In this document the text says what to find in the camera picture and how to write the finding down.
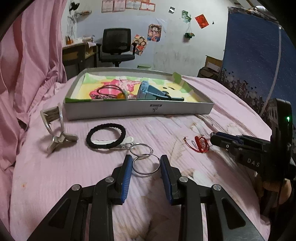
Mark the black office chair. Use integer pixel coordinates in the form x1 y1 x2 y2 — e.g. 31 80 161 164
97 28 137 67

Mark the cartoon poster lower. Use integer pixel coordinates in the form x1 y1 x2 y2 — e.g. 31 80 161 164
131 35 147 56

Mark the blue starry curtain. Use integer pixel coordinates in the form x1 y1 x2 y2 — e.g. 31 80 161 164
218 7 295 126

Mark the cartoon poster upper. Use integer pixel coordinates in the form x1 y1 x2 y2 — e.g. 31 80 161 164
147 24 162 42

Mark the cartoon poster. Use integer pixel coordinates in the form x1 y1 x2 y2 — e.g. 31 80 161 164
147 24 162 42
131 35 147 56

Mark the flower pearl hair tie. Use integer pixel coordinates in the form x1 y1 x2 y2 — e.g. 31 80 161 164
96 84 131 100

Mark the clear plastic hair claw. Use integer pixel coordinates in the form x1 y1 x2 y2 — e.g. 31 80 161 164
40 103 79 154

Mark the red paper on wall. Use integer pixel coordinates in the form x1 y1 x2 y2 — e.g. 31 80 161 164
195 14 209 29

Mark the wooden desk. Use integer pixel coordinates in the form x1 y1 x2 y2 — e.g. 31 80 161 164
62 43 98 80

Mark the right hand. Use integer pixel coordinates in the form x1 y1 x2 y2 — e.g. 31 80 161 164
255 174 292 207

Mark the white hair clip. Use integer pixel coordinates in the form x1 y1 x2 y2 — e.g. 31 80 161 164
91 136 135 151

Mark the pink floral bedsheet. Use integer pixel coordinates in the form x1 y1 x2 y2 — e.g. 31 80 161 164
1 77 271 240

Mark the green plastic stool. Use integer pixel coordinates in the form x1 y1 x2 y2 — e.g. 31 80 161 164
137 65 152 70

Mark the blue smart watch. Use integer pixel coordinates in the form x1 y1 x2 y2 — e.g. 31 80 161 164
137 81 185 101

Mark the black fabric hair tie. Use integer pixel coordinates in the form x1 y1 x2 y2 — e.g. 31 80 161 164
85 122 127 149

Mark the cardboard box by wall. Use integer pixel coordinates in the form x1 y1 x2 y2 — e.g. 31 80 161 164
197 55 223 80

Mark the grey cardboard box tray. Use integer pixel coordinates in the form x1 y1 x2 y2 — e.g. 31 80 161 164
64 67 214 120

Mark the red beaded string bracelet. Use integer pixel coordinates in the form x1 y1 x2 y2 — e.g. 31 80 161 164
183 134 210 153

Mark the large silver bangle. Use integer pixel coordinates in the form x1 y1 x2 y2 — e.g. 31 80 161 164
132 154 161 175

